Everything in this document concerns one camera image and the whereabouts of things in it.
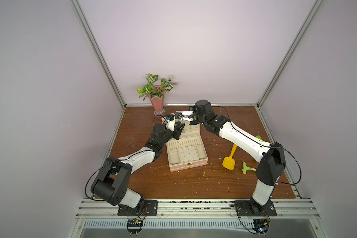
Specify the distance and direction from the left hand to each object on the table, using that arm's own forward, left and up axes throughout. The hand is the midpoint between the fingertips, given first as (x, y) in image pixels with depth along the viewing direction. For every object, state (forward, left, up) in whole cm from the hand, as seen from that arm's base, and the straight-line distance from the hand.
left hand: (183, 123), depth 83 cm
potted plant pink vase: (+27, +20, -1) cm, 34 cm away
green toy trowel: (+4, -52, -20) cm, 56 cm away
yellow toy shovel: (-15, -28, -19) cm, 37 cm away
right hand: (+8, -5, +9) cm, 13 cm away
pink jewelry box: (-11, -3, -13) cm, 17 cm away
